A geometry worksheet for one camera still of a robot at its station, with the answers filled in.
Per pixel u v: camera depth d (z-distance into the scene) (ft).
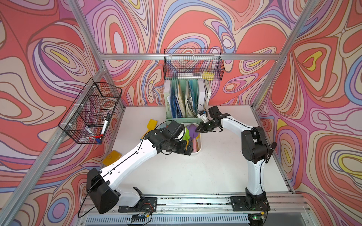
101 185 1.26
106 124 2.26
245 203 2.31
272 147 2.92
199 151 2.89
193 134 3.14
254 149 1.81
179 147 2.12
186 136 3.21
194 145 2.96
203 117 3.19
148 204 2.36
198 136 3.11
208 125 2.81
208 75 2.98
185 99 3.14
